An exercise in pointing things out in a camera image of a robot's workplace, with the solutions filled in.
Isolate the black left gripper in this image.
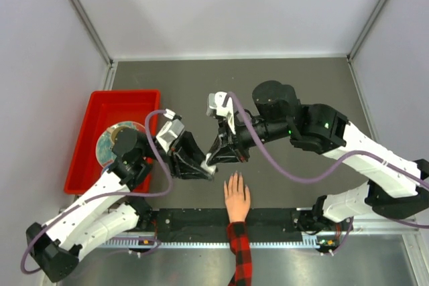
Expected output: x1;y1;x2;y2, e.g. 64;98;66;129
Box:
142;129;218;180

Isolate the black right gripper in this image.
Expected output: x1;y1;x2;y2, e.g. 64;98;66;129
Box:
206;114;291;164

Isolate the white nail polish bottle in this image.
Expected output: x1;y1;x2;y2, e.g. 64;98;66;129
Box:
200;153;218;175

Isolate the red plaid sleeve forearm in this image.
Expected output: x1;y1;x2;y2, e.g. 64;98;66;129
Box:
227;222;253;286

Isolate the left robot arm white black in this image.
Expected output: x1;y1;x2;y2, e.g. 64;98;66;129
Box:
23;127;217;283

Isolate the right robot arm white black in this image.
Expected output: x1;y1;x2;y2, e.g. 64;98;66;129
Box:
206;80;428;233

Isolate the mannequin hand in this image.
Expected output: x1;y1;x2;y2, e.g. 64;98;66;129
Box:
223;172;251;223

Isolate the tan ceramic bowl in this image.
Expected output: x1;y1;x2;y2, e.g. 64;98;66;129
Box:
107;125;127;143

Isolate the blue patterned plate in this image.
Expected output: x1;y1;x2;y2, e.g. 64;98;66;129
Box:
95;121;145;168

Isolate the red plastic bin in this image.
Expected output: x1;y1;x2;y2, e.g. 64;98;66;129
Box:
64;90;160;195

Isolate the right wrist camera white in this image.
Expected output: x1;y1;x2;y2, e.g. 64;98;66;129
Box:
206;92;237;135

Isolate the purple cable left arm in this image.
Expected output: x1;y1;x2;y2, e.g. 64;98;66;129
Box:
20;109;175;274

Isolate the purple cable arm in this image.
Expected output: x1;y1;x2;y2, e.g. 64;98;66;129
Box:
224;91;429;193
20;109;175;274

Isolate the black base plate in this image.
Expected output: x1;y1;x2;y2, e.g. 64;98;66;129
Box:
130;208;302;242

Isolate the aluminium rail with slots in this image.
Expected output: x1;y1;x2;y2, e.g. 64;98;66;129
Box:
53;205;420;250

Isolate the aluminium corner post left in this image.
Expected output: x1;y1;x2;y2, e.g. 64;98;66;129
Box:
69;0;117;90

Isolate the aluminium corner post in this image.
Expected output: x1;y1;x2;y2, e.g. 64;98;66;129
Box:
69;0;117;90
347;0;412;62

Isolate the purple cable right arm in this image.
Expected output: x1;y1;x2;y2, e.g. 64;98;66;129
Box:
224;91;429;193

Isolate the aluminium corner post right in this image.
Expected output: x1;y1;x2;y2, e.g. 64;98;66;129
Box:
347;0;412;62

